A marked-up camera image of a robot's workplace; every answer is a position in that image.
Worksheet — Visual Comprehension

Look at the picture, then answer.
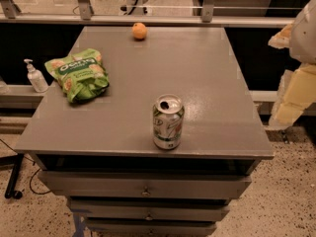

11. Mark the orange fruit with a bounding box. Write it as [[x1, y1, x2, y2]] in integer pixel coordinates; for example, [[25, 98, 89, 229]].
[[132, 23, 147, 40]]

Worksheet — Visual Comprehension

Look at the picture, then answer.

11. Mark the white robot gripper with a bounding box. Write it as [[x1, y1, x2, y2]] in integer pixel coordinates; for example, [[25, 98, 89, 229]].
[[268, 0, 316, 127]]

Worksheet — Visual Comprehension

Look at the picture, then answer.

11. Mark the middle grey drawer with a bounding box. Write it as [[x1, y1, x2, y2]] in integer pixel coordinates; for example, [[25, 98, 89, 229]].
[[68, 198, 229, 221]]

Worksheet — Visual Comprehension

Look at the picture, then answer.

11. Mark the metal railing frame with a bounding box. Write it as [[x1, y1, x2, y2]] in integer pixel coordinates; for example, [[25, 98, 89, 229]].
[[0, 0, 294, 28]]

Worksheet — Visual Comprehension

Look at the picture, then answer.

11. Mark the black stand leg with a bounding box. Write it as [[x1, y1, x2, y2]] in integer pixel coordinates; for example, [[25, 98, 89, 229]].
[[0, 154, 24, 199]]

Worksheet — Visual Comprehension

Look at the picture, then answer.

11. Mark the green white 7up can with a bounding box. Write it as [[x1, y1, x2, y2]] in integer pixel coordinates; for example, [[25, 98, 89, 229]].
[[153, 94, 185, 150]]

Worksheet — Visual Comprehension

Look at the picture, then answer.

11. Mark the white pump sanitizer bottle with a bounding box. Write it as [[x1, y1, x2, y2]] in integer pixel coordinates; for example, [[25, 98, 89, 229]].
[[24, 59, 48, 93]]

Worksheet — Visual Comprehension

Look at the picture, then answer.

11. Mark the green snack chip bag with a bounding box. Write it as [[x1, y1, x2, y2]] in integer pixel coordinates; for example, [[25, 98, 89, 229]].
[[44, 48, 110, 103]]

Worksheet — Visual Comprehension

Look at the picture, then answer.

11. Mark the grey drawer cabinet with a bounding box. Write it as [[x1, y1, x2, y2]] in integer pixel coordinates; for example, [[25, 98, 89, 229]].
[[14, 26, 275, 237]]

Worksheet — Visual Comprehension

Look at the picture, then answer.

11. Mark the top grey drawer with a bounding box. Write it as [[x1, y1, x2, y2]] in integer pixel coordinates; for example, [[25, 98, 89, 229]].
[[39, 171, 251, 199]]

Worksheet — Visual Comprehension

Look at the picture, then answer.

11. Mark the bottom grey drawer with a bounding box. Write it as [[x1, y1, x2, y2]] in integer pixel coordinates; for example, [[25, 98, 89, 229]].
[[85, 219, 216, 236]]

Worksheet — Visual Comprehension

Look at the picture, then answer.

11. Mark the black floor cable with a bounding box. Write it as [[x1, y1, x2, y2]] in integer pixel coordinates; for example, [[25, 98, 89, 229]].
[[0, 138, 52, 196]]

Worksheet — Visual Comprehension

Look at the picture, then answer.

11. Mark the grey drawer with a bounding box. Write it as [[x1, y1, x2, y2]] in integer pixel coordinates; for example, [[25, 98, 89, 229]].
[[68, 198, 229, 221], [39, 171, 251, 199], [85, 219, 216, 236]]

